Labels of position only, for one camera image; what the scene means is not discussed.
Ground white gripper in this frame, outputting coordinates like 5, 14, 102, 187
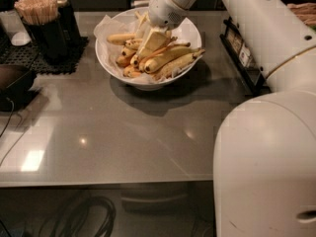
135, 0, 190, 58

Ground large top yellow banana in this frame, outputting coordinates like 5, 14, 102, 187
124, 39, 142, 50

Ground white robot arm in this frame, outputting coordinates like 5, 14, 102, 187
149, 0, 316, 237

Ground upper left yellow banana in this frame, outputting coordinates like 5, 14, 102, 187
107, 33, 135, 45

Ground short centre yellow banana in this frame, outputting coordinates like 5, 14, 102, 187
130, 54, 141, 67

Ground middle long yellow banana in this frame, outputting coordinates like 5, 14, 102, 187
139, 45, 198, 74

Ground small left yellow banana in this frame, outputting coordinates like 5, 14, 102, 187
116, 47, 135, 68

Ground white paper bowl liner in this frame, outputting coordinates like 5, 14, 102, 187
93, 11, 203, 85

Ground small lower left banana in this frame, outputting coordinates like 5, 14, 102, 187
122, 65, 142, 78

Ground lower right yellow banana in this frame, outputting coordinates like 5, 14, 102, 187
152, 49, 205, 81

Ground dark bottle with cork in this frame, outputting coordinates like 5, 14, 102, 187
57, 0, 81, 46

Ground black cup of stirrers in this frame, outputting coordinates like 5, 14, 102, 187
14, 0, 68, 64

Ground black rubber mesh mat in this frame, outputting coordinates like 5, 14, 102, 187
0, 35, 89, 74

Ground glass shaker white contents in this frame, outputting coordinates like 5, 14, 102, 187
0, 0, 31, 46

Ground dark round appliance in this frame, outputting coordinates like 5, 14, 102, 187
0, 64, 37, 112

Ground black wire condiment rack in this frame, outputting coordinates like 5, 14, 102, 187
220, 17, 271, 96

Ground thin black cable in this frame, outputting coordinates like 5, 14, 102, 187
0, 97, 31, 168

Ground coiled black cables below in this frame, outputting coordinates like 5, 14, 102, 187
36, 195, 118, 237

